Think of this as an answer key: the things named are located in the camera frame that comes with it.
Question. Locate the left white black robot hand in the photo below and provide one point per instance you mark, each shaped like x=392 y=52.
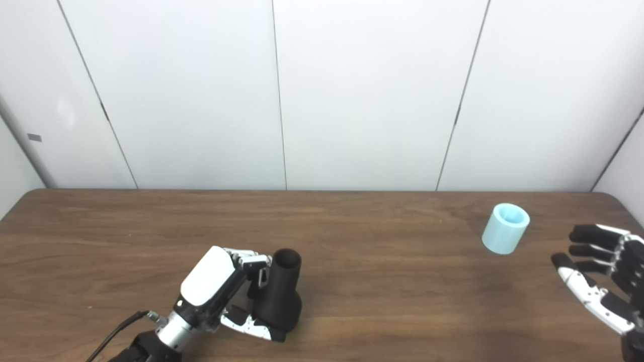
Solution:
x=209 y=279

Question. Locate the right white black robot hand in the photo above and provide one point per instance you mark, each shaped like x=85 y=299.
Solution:
x=624 y=281

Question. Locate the grey wall corner post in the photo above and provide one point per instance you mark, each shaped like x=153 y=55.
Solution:
x=27 y=146

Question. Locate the small grey wall tag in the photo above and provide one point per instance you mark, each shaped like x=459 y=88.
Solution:
x=34 y=137

